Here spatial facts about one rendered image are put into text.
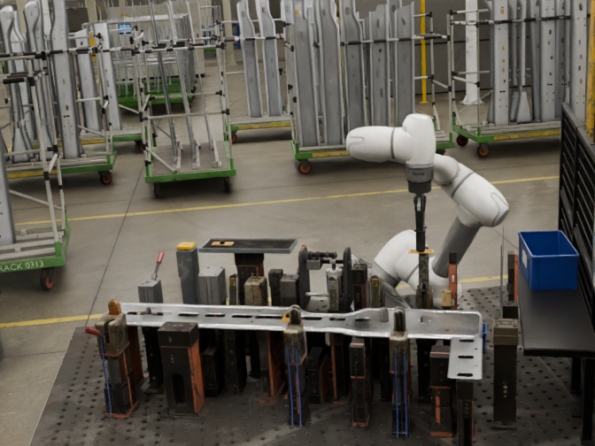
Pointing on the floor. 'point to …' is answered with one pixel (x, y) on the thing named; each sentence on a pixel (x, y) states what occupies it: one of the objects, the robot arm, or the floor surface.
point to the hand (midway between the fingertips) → (421, 239)
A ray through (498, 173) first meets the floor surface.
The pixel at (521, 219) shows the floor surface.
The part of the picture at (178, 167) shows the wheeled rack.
